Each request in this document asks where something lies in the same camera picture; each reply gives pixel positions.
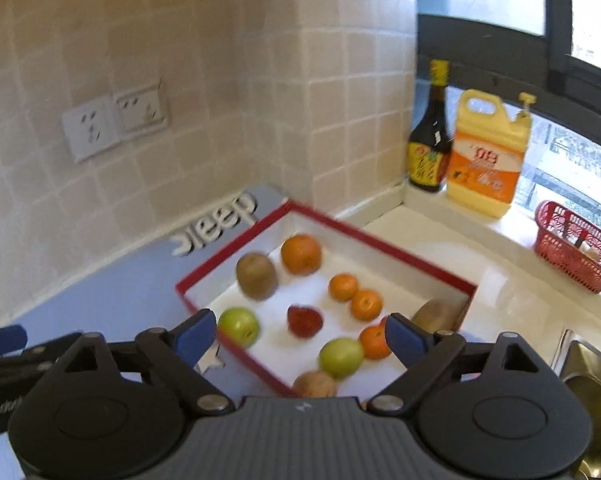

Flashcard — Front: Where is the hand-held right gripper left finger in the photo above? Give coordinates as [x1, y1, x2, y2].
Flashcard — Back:
[43, 308, 234, 416]

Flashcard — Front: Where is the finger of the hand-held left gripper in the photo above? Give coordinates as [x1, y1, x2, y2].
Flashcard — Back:
[0, 325, 28, 358]

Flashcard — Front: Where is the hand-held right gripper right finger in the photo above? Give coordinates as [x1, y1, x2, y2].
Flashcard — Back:
[368, 312, 551, 416]

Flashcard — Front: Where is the red box with white inside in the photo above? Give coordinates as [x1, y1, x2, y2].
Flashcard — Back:
[174, 200, 479, 398]

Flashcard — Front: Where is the large orange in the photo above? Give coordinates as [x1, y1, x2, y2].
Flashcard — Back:
[280, 234, 323, 277]

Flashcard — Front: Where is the small tangerine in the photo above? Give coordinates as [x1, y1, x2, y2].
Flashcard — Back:
[359, 324, 394, 361]
[349, 288, 384, 322]
[328, 272, 360, 302]

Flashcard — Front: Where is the brown kiwi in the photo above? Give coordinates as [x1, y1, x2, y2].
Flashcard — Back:
[292, 370, 337, 399]
[236, 253, 279, 302]
[411, 298, 465, 335]

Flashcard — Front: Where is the green apple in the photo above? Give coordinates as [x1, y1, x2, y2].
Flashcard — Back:
[319, 337, 365, 379]
[217, 307, 261, 348]

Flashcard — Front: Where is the red strawberry fruit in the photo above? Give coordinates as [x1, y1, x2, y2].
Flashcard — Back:
[287, 304, 325, 339]

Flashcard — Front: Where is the blue printed mat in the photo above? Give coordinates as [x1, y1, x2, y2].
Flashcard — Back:
[0, 184, 294, 411]

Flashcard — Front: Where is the red plastic basket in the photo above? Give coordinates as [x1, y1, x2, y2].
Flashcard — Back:
[533, 200, 601, 295]

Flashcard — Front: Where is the dark soy sauce bottle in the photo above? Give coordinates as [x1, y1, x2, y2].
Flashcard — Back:
[407, 59, 454, 193]

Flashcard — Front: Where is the yellow detergent jug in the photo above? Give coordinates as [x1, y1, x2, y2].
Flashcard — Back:
[445, 89, 533, 219]

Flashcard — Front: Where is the steel sink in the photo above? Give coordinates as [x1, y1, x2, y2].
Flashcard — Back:
[555, 330, 601, 480]

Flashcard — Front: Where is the white wall socket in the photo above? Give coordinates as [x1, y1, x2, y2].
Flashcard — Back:
[62, 97, 121, 163]
[113, 82, 170, 136]

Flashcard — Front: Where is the black window frame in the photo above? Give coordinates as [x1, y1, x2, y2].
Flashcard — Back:
[415, 0, 601, 126]

